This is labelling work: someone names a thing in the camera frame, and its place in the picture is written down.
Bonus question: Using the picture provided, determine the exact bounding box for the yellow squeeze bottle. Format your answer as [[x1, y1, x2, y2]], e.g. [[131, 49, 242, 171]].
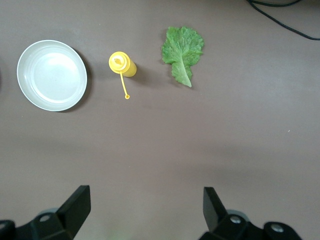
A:
[[108, 51, 138, 100]]

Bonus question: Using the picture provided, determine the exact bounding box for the beige round plate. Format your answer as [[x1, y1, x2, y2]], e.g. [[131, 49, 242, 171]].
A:
[[16, 39, 88, 113]]

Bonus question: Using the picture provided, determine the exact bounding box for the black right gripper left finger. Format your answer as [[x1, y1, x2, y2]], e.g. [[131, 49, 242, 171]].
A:
[[0, 184, 91, 240]]

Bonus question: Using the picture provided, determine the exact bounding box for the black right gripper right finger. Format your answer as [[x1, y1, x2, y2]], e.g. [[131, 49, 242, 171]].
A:
[[199, 186, 305, 240]]

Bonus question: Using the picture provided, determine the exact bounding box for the green lettuce leaf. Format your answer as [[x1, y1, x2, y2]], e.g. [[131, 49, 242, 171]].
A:
[[160, 26, 205, 88]]

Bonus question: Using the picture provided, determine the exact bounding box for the black looping cable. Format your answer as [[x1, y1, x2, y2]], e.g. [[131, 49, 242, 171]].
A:
[[246, 0, 320, 41]]

